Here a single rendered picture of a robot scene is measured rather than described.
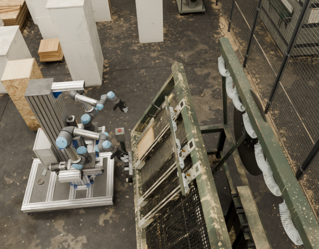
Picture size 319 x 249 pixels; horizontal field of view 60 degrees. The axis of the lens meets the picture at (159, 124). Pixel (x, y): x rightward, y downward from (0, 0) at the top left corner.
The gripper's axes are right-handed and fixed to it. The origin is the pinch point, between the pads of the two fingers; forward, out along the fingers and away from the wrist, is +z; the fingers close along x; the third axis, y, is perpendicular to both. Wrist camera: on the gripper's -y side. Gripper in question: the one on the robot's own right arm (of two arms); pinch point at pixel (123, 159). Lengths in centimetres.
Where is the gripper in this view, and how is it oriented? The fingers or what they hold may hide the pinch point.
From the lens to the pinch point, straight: 307.4
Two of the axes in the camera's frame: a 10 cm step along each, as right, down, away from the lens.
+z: 4.9, 5.4, 6.9
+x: -0.8, -7.6, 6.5
